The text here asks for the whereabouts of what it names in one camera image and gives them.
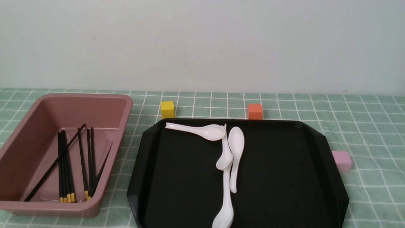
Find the white spoon lying horizontal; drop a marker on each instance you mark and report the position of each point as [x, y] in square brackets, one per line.
[212, 132]

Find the black chopstick in bin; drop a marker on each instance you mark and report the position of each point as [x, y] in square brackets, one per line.
[84, 177]
[89, 157]
[61, 186]
[69, 169]
[64, 169]
[93, 163]

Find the black plastic tray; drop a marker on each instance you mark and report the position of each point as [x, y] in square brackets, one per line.
[287, 178]

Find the green checkered tablecloth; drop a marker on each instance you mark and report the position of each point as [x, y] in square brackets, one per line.
[370, 127]

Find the white spoon bottom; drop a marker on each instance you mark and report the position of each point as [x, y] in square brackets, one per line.
[225, 216]

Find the orange cube block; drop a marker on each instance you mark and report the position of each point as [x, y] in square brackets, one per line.
[255, 112]

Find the white spoon middle small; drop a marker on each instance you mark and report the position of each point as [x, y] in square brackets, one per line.
[226, 159]

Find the white spoon right upright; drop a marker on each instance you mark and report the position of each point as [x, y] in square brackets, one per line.
[236, 141]

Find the yellow cube block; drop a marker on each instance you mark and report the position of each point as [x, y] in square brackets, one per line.
[167, 109]

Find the pink plastic bin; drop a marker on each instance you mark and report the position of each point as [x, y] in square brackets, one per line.
[33, 146]

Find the pink cube block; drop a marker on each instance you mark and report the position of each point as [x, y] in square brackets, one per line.
[343, 160]

